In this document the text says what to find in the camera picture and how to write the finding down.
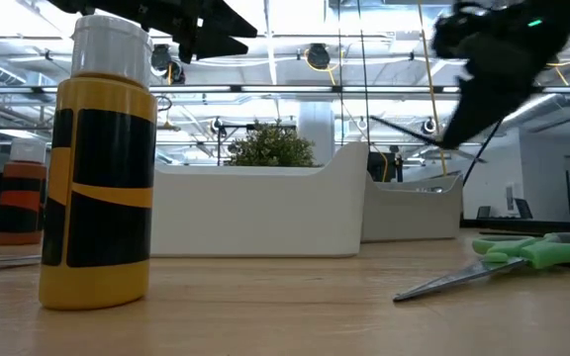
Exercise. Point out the white building column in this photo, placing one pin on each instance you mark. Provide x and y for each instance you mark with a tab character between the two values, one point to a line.
317	133

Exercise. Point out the dark open laptop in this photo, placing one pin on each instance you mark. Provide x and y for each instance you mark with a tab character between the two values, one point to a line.
522	210

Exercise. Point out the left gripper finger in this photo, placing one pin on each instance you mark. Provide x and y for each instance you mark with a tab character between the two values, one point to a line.
206	48
220	22

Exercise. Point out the thin black paintbrush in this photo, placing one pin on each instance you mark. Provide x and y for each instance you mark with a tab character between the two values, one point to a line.
404	130

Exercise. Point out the grey plastic bin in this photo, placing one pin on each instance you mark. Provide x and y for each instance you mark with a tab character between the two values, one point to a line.
408	212

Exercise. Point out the orange paint bottle white cap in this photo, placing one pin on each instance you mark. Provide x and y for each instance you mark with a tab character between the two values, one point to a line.
20	198

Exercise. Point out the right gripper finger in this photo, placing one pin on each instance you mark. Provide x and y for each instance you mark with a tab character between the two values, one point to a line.
483	106

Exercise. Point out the white plastic bin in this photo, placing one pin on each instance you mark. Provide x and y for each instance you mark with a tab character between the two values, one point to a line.
255	212

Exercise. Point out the yellow paint bottle white cap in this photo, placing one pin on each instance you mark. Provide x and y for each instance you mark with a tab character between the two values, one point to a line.
102	222

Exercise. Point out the small green potted plant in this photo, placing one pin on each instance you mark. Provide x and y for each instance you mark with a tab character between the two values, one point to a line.
270	148

